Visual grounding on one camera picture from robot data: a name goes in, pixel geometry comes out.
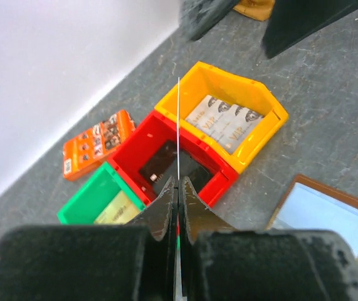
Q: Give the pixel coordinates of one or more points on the black credit card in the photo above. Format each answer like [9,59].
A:
[178,129]

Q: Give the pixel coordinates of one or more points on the yellow canvas tote bag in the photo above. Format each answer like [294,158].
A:
[259,10]

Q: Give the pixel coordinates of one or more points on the orange snack box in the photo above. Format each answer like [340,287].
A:
[89,150]

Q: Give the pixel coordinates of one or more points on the red plastic bin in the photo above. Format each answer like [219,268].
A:
[156,151]

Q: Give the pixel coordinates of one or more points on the gold cards in green bin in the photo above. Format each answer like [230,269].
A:
[119,211]

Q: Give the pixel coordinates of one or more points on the green plastic bin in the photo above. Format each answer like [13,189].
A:
[95,195]

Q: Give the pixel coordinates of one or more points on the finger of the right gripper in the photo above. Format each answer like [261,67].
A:
[293,21]
[197,17]

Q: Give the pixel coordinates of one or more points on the black cards in red bin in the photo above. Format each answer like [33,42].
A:
[163,164]

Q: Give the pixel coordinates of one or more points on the white cards in yellow bin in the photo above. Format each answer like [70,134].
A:
[227,124]

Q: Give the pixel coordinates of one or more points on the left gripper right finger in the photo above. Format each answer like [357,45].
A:
[221,262]

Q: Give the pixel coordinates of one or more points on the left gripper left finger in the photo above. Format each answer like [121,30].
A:
[134,261]

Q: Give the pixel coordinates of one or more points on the yellow plastic bin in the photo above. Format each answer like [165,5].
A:
[204,79]

